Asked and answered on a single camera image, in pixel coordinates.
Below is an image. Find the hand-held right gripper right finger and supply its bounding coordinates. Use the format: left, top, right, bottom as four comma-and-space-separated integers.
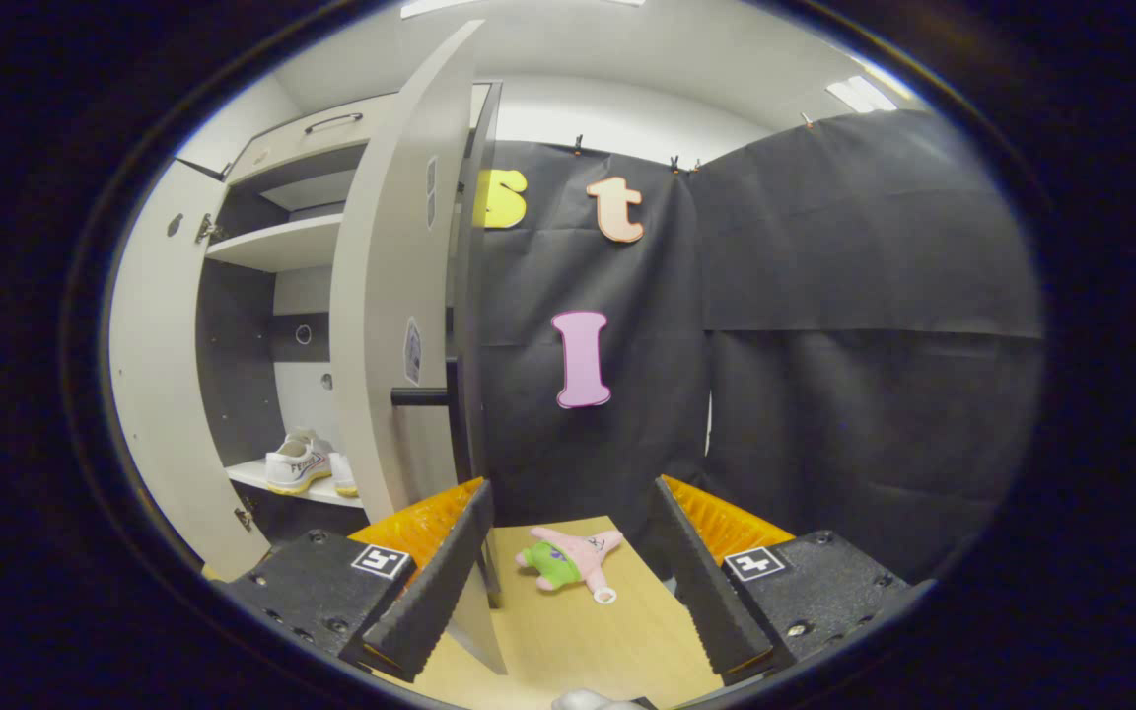
647, 474, 937, 688

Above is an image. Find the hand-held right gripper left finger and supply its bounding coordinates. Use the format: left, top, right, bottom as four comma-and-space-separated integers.
223, 476, 497, 681

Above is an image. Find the grey cabinet door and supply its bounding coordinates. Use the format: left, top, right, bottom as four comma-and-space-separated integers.
109, 158, 273, 583
329, 20, 510, 676

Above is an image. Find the grey shoe cabinet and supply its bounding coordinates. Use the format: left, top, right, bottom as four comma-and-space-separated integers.
174, 81, 505, 607

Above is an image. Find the white cabinet shelf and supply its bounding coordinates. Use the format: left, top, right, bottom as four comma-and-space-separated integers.
205, 213, 344, 274
225, 459, 367, 510

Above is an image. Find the grey cabinet drawer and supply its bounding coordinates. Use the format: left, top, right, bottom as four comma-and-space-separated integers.
226, 84, 490, 188

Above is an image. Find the pink and green plush toy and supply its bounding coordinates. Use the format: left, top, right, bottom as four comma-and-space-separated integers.
516, 526, 625, 604

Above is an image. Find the black backdrop cloth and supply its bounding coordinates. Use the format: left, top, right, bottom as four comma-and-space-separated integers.
474, 108, 1047, 583

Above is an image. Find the small ceiling light panel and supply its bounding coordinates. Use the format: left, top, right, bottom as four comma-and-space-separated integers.
826, 77, 897, 114

